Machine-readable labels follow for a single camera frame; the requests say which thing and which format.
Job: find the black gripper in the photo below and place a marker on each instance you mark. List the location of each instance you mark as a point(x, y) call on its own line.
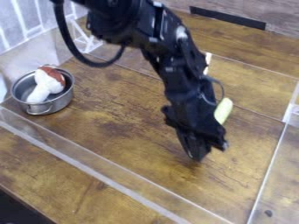
point(191, 118)

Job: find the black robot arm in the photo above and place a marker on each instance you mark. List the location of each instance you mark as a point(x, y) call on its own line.
point(143, 24)

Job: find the clear acrylic barrier panel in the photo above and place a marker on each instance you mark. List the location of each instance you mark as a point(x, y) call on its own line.
point(167, 203)

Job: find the small silver metal pot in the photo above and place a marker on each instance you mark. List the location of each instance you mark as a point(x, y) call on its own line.
point(55, 101)

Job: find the plush mushroom toy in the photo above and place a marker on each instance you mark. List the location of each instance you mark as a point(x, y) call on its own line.
point(50, 83)

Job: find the black wall strip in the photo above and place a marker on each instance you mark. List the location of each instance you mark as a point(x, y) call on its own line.
point(229, 18)

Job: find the clear acrylic triangular bracket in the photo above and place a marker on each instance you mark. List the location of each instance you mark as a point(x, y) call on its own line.
point(85, 41)

